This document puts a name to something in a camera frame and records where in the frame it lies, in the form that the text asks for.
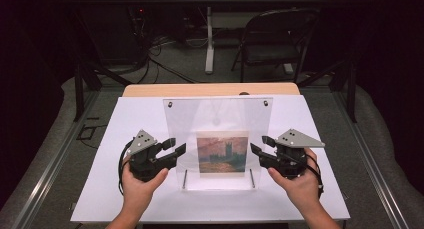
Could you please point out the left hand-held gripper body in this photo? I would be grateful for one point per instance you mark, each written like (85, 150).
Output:
(146, 162)

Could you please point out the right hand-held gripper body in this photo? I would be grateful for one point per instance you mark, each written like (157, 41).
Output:
(290, 155)

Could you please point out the clear acrylic photo frame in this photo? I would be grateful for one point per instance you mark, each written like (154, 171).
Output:
(181, 122)

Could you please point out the painting print card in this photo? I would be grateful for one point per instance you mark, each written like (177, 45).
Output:
(222, 152)

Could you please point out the person's left hand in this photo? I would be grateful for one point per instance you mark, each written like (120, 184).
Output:
(141, 189)

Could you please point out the person's right hand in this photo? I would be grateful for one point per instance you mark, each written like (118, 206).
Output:
(298, 189)

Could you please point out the white board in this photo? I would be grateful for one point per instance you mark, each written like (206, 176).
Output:
(133, 115)

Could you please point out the wooden table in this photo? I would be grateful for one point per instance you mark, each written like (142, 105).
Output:
(186, 89)

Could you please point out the black folding chair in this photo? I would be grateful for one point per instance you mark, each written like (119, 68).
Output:
(276, 42)

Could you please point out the white-legged desk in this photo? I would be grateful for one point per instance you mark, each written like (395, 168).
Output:
(209, 39)

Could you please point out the aluminium rail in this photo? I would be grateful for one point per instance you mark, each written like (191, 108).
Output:
(370, 162)
(50, 169)

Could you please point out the black metal frame stand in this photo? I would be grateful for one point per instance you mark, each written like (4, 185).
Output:
(80, 89)
(350, 89)

